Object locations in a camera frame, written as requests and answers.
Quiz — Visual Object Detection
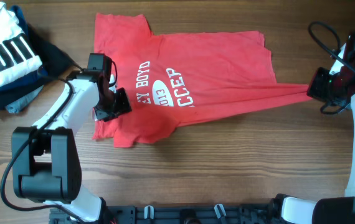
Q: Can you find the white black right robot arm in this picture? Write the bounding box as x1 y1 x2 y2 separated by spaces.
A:
267 32 355 223

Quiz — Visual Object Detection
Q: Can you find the grey folded shirt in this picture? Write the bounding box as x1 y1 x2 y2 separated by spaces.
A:
5 86 44 114

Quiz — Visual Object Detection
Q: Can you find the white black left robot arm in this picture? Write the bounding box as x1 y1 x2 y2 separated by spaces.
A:
0 53 131 223

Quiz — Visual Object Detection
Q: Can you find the white black printed folded shirt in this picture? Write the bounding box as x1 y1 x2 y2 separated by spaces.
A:
0 1 44 88

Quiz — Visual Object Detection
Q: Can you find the red soccer t-shirt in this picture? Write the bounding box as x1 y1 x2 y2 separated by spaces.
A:
93 14 308 147

